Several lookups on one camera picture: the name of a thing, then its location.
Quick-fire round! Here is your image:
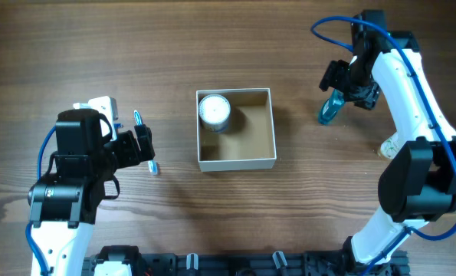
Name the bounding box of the white round jar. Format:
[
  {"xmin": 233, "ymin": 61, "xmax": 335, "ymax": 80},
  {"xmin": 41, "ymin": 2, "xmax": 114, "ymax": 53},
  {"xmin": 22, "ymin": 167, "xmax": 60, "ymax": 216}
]
[{"xmin": 198, "ymin": 94, "xmax": 231, "ymax": 133}]

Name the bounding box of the white cardboard box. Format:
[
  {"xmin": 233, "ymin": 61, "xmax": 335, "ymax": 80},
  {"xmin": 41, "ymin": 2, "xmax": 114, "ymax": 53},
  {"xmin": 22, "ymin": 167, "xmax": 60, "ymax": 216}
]
[{"xmin": 196, "ymin": 88, "xmax": 277, "ymax": 172}]

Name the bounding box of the white leaf-print cream tube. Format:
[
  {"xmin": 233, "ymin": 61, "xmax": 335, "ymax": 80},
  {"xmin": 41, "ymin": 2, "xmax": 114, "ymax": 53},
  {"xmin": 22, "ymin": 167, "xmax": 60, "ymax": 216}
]
[{"xmin": 378, "ymin": 133, "xmax": 401, "ymax": 159}]

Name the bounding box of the blue mouthwash bottle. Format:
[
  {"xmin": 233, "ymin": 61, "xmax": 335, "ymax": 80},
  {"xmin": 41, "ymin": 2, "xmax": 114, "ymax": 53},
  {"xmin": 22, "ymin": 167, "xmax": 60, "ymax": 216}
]
[{"xmin": 318, "ymin": 89, "xmax": 345, "ymax": 125}]

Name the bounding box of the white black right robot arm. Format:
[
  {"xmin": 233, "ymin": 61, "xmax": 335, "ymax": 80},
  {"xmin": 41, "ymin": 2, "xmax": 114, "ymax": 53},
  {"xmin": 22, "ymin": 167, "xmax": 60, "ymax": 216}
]
[{"xmin": 318, "ymin": 10, "xmax": 456, "ymax": 273}]

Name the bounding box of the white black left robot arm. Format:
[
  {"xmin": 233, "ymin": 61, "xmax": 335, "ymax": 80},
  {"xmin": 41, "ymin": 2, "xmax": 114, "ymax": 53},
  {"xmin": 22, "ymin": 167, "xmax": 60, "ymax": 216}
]
[{"xmin": 25, "ymin": 109, "xmax": 155, "ymax": 275}]

